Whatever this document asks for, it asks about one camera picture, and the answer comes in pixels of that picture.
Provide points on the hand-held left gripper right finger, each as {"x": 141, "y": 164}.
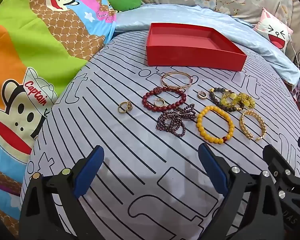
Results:
{"x": 213, "y": 168}

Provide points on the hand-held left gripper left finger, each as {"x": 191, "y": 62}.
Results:
{"x": 88, "y": 170}

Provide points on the gold leaf cuff bangle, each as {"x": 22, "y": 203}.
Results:
{"x": 247, "y": 127}

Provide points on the gold hoop earring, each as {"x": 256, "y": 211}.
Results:
{"x": 159, "y": 102}
{"x": 202, "y": 95}

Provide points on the rose gold bangle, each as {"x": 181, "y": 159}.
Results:
{"x": 177, "y": 80}

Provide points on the red cardboard box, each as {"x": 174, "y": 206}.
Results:
{"x": 190, "y": 45}

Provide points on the grey striped bedsheet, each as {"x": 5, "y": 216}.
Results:
{"x": 115, "y": 142}

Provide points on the laughing cat face pillow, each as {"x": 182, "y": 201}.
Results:
{"x": 275, "y": 31}

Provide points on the cartoon monkey blanket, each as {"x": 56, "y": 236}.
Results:
{"x": 40, "y": 55}

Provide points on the light blue sheet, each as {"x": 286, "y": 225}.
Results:
{"x": 240, "y": 27}

